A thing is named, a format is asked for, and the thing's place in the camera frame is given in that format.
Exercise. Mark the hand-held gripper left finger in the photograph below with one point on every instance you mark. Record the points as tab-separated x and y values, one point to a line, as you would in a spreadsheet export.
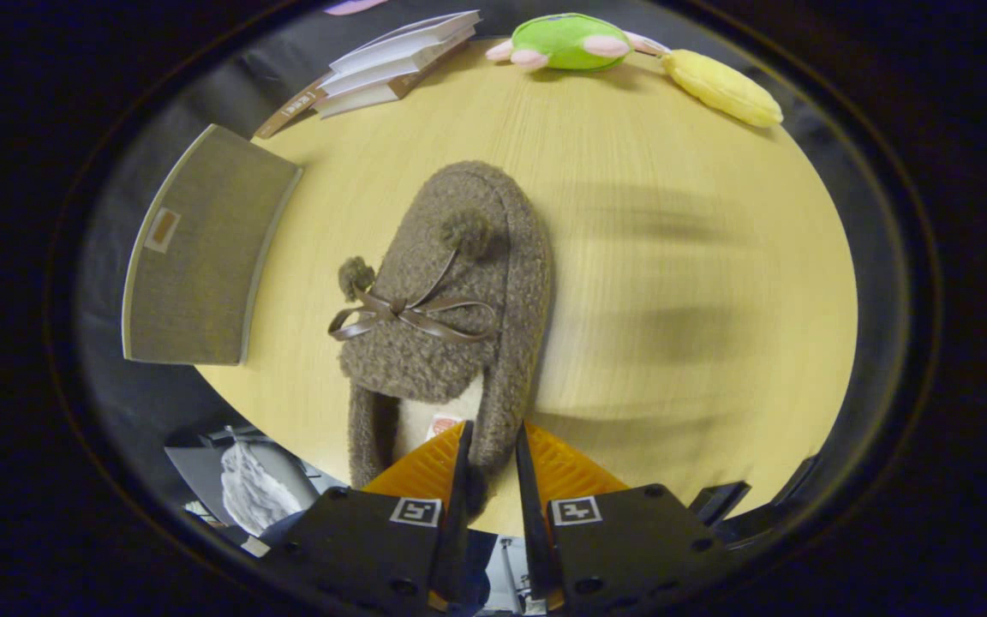
373	548

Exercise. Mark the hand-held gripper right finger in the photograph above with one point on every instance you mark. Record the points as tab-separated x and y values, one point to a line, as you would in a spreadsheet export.
631	548

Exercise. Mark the brown fuzzy shoe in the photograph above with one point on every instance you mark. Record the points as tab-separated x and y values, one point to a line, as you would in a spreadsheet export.
425	343

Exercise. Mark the grey fabric storage box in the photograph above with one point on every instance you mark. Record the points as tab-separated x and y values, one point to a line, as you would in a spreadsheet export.
202	274

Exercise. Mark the dark flat object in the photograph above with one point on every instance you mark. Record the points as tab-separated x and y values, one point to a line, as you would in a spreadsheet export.
716	501

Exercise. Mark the white crumpled cloth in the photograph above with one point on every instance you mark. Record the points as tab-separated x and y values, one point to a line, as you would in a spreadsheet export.
254	497

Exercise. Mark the grey chair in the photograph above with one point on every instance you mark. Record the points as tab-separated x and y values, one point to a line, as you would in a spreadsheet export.
198	471

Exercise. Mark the black backdrop cloth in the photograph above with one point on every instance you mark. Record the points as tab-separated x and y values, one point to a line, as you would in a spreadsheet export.
108	377

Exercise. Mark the yellow plush toy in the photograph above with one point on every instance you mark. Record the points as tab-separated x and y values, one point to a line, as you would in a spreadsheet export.
725	90

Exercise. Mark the green plush toy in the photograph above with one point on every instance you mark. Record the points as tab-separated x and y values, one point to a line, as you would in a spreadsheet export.
566	43

